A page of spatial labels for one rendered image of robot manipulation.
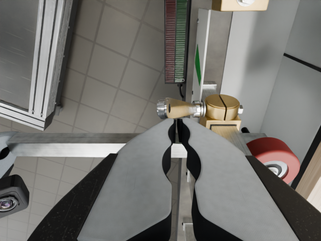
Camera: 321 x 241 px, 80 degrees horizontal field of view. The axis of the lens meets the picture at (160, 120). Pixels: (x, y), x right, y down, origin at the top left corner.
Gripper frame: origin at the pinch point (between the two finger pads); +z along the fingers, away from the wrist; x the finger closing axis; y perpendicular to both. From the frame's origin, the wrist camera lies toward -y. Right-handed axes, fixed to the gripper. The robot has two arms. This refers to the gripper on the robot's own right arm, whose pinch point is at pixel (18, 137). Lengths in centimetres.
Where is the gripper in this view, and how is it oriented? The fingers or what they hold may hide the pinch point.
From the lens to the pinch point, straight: 44.3
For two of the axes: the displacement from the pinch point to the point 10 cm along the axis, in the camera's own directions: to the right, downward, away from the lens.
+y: -10.0, 0.0, 0.3
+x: 0.1, 8.5, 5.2
